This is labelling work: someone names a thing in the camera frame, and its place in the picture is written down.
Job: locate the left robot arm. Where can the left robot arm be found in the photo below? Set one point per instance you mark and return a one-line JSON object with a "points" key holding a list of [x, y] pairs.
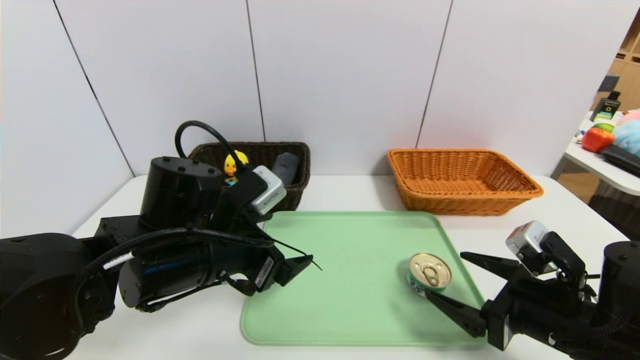
{"points": [[175, 195]]}

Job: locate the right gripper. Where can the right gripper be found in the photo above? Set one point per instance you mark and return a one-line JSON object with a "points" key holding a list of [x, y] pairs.
{"points": [[501, 307]]}

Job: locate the gold-lid can green label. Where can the gold-lid can green label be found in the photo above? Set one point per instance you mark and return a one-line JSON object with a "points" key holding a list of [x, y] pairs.
{"points": [[429, 275]]}

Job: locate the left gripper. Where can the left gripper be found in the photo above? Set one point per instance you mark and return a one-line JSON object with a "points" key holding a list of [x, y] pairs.
{"points": [[265, 273]]}

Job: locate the red apple toy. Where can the red apple toy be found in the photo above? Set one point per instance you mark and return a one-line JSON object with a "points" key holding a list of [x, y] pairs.
{"points": [[597, 140]]}

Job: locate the light green plastic tray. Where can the light green plastic tray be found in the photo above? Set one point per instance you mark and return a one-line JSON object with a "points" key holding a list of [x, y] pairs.
{"points": [[350, 300]]}

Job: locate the orange wicker basket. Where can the orange wicker basket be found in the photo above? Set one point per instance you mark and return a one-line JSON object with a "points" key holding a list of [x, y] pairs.
{"points": [[465, 200]]}

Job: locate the pink plush toy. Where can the pink plush toy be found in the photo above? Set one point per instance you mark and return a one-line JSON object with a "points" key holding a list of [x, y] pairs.
{"points": [[631, 117]]}

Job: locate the wooden shelf unit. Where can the wooden shelf unit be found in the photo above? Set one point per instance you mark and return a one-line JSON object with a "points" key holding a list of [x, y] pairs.
{"points": [[631, 65]]}

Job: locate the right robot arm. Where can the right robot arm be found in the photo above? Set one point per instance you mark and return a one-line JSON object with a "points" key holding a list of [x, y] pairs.
{"points": [[620, 280]]}

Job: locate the yellow duck toy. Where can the yellow duck toy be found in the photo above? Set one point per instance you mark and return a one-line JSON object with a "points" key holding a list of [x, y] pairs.
{"points": [[235, 162]]}

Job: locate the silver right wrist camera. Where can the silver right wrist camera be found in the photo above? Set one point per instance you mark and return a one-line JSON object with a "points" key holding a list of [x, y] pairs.
{"points": [[525, 237]]}

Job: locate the small green toy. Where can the small green toy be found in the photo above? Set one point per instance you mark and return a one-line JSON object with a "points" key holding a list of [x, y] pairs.
{"points": [[605, 127]]}

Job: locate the white side table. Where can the white side table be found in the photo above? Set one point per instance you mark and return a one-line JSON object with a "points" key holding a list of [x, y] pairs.
{"points": [[585, 159]]}

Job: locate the blue fluffy toy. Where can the blue fluffy toy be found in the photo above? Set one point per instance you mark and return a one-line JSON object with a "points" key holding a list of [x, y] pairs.
{"points": [[629, 137]]}

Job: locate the dark grey box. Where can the dark grey box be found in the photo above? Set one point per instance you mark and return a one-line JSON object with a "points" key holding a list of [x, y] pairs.
{"points": [[609, 83]]}

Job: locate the black bottle with label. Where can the black bottle with label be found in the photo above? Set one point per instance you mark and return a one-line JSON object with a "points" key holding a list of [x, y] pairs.
{"points": [[607, 107]]}

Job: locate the dark brown wicker basket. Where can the dark brown wicker basket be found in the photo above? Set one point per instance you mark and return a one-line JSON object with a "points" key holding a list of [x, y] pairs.
{"points": [[296, 197]]}

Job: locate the flat black pad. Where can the flat black pad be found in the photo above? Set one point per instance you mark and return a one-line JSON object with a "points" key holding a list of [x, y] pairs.
{"points": [[622, 157]]}

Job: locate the dark grey towel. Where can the dark grey towel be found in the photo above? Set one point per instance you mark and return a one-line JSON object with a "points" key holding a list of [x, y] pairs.
{"points": [[286, 167]]}

